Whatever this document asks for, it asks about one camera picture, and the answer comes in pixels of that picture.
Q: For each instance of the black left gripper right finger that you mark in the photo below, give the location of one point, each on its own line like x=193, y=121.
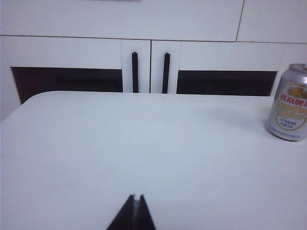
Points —
x=145, y=218

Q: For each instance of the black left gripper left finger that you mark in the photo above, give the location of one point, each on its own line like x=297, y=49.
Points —
x=124, y=218

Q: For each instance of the silver beer can gold label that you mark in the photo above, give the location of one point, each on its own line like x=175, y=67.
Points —
x=287, y=107

